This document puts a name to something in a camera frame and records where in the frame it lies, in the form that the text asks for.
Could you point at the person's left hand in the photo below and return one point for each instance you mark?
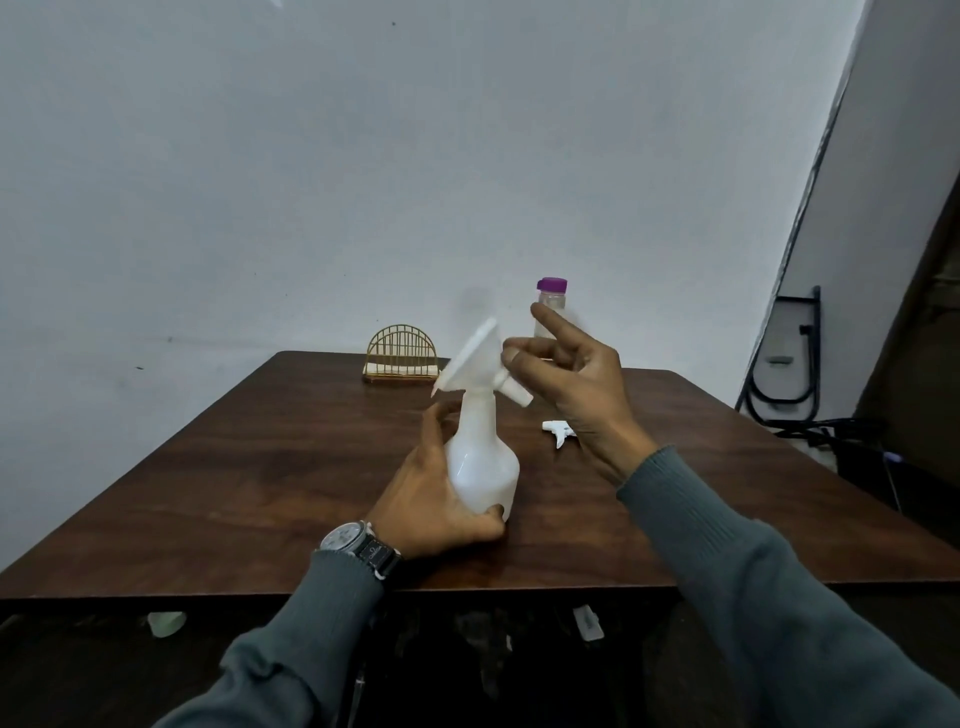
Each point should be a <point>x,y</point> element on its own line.
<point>427,510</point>

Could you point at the person's right hand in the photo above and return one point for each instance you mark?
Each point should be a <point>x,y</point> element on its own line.
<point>585,390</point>

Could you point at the white trigger sprayer head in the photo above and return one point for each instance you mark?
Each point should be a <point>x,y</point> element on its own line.
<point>559,429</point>

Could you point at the white plastic spray bottle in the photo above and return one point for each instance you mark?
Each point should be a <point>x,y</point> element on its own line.
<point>484,465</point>

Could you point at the clear glass bottle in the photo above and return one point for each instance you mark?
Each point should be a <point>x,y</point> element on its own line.
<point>556,302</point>

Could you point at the purple bottle cap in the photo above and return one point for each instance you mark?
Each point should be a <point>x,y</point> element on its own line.
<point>552,285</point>

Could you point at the white plastic funnel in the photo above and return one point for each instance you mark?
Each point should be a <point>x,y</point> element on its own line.
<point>472,360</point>

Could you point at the white paper napkin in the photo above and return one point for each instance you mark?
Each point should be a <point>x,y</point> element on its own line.
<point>397,369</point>

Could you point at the person's right forearm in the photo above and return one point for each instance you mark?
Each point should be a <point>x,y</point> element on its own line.
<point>765,600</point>

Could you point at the person's left forearm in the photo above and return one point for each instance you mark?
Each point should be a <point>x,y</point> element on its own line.
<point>300,645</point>

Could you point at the dark wooden table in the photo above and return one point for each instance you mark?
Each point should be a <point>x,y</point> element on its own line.
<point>262,465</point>

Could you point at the small white floor object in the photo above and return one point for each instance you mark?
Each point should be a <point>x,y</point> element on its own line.
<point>589,622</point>

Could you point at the pale green floor object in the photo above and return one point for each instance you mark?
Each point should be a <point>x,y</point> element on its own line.
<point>165,624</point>

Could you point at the black folding chair frame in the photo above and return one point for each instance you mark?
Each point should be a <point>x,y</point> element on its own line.
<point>814,337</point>

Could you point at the dark wooden door frame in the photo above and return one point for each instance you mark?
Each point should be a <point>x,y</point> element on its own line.
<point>922,337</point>

